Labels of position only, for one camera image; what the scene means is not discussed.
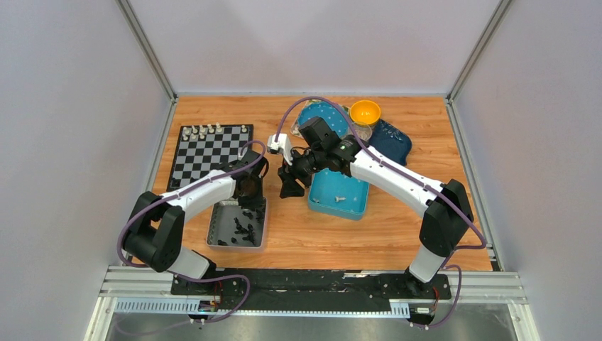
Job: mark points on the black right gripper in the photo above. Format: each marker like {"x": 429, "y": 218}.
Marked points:
{"x": 288, "y": 175}

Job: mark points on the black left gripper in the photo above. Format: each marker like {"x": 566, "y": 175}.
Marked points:
{"x": 258, "y": 201}

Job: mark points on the silver metal tray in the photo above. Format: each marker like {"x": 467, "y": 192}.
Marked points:
{"x": 233, "y": 228}

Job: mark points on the floral rectangular tray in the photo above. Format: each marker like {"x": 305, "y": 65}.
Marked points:
{"x": 301, "y": 117}

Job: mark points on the clear glass cup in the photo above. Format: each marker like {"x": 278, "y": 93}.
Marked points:
{"x": 363, "y": 132}

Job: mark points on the dark blue leaf plate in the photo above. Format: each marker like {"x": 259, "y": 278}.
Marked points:
{"x": 391, "y": 142}

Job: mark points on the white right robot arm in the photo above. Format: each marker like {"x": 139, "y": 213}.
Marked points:
{"x": 444, "y": 207}

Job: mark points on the blue plastic bin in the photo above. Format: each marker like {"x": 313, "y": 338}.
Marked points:
{"x": 336, "y": 194}

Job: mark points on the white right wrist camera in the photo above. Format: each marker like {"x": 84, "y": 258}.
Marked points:
{"x": 280, "y": 144}

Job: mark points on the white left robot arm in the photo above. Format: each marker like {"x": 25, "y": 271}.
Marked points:
{"x": 154, "y": 232}

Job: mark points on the yellow bowl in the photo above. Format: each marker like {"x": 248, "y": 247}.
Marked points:
{"x": 365, "y": 112}

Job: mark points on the light blue dotted plate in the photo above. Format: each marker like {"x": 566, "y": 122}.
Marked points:
{"x": 324, "y": 115}

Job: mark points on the black and white chessboard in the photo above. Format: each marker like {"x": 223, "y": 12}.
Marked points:
{"x": 192, "y": 160}

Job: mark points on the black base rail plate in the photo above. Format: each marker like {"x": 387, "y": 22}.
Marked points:
{"x": 312, "y": 290}

